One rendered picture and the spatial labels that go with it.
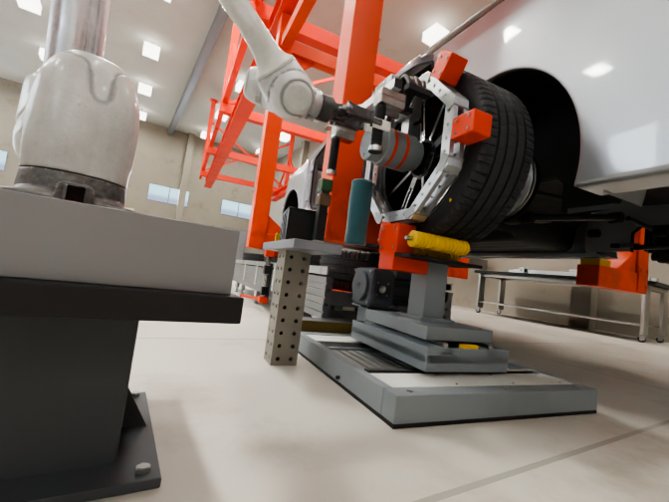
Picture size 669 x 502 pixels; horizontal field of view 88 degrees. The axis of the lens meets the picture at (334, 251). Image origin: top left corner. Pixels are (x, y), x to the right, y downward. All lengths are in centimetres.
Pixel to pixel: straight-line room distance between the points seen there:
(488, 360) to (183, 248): 107
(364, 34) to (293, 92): 130
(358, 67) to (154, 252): 162
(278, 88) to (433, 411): 86
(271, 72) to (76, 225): 52
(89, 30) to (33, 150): 37
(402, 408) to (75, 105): 90
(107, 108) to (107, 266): 30
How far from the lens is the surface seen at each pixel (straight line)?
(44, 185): 70
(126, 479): 68
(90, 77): 75
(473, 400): 110
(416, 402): 97
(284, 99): 83
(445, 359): 121
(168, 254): 54
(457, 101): 126
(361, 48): 205
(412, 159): 136
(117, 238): 54
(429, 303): 139
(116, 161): 72
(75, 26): 101
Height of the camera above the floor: 35
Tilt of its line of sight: 4 degrees up
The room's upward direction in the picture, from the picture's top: 7 degrees clockwise
